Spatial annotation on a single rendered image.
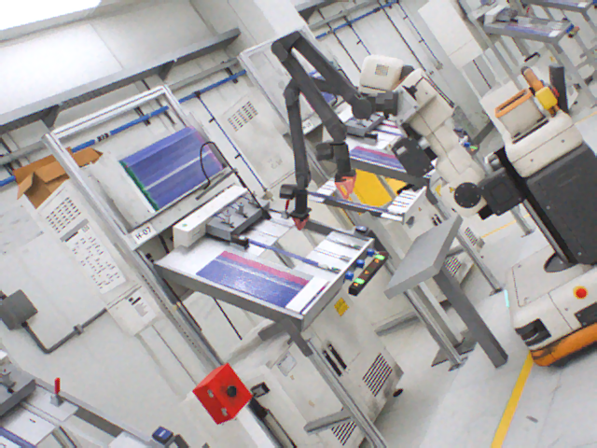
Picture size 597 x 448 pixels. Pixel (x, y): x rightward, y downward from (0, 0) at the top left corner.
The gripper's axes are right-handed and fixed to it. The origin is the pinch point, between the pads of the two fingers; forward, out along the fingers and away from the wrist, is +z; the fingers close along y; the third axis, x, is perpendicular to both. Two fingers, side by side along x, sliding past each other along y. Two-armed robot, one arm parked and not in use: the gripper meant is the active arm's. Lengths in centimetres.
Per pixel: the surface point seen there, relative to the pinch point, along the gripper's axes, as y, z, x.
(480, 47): -442, 24, -39
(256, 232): 13.9, 0.4, -15.4
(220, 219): 21.6, -5.8, -29.6
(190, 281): 60, 1, -18
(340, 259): 12.7, 1.0, 27.5
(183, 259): 50, 0, -29
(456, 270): -106, 66, 52
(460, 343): -30, 57, 77
